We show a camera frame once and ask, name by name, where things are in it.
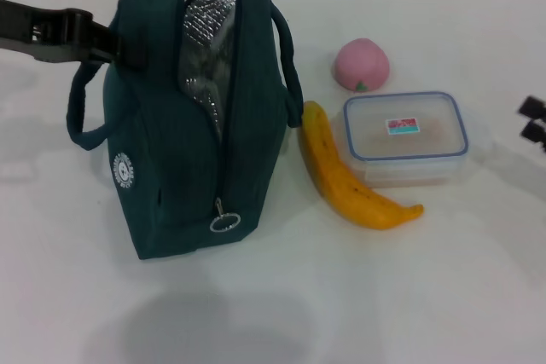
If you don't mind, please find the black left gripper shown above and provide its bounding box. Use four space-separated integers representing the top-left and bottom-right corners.
0 0 146 69

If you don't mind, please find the dark teal insulated lunch bag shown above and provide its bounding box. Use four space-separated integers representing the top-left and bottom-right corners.
64 0 305 261

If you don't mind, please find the clear plastic food container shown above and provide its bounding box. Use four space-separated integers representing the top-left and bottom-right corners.
340 90 469 188

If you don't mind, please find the pink toy peach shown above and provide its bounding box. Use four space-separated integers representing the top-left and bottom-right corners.
332 38 392 95

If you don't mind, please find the yellow banana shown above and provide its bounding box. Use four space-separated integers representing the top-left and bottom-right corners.
298 100 426 231

